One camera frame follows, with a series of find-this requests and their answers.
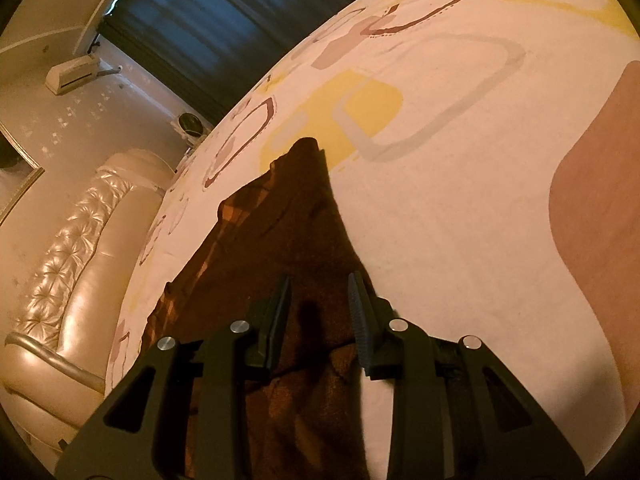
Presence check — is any dark window curtain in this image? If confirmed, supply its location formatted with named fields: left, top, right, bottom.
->
left=96, top=0, right=387, bottom=127

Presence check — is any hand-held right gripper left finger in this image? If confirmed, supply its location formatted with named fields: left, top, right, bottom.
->
left=54, top=274, right=294, bottom=480

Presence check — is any tufted leather headboard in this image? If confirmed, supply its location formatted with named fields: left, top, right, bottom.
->
left=0, top=149, right=177, bottom=461

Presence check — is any brown plaid-lined garment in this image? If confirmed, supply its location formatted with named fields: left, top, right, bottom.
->
left=140, top=137, right=373, bottom=480

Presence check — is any white wall air conditioner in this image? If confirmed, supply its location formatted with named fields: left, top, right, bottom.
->
left=46, top=55, right=102, bottom=95

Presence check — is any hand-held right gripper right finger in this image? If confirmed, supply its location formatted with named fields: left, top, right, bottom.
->
left=347, top=270, right=586, bottom=480

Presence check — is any round dark bin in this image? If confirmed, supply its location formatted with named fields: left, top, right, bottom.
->
left=170, top=112, right=209, bottom=141

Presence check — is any gold framed wall mirror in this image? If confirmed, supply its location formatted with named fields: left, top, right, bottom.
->
left=0, top=122, right=46, bottom=227

